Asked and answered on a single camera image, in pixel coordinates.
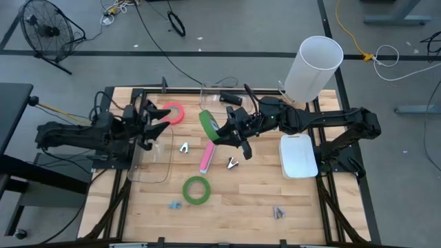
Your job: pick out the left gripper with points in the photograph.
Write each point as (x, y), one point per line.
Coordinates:
(136, 124)

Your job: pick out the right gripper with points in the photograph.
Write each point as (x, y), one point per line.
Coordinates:
(249, 125)

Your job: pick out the coral red tape roll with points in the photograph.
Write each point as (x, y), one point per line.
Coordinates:
(182, 115)

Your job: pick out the green tape roll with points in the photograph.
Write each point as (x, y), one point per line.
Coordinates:
(196, 202)
(205, 122)

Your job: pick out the pink stapler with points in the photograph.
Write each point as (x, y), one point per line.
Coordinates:
(206, 158)

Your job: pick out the blue staple remover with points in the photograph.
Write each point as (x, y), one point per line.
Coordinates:
(175, 205)

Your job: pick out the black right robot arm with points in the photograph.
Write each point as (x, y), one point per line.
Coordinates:
(327, 118)

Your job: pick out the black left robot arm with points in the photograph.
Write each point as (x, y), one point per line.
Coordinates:
(76, 136)

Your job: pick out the clear plastic bin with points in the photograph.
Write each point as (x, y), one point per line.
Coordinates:
(162, 174)
(206, 100)

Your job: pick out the white plastic bin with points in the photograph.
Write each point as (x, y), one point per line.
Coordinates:
(298, 158)

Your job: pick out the white shade table lamp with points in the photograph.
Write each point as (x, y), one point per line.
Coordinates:
(317, 69)

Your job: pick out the black floor fan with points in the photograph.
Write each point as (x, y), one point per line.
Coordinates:
(48, 31)

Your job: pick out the black desk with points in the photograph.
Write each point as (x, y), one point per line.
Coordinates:
(13, 110)

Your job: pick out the black caster wheel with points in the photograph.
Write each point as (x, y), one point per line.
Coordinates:
(20, 234)

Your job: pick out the grey desk foot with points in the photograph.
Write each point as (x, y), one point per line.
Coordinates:
(427, 109)

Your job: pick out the grey desk leg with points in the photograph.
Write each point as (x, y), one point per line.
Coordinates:
(396, 20)

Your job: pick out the black table frame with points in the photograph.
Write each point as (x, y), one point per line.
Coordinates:
(267, 91)

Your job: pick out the black desk base frame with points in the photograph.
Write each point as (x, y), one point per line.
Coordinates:
(34, 172)

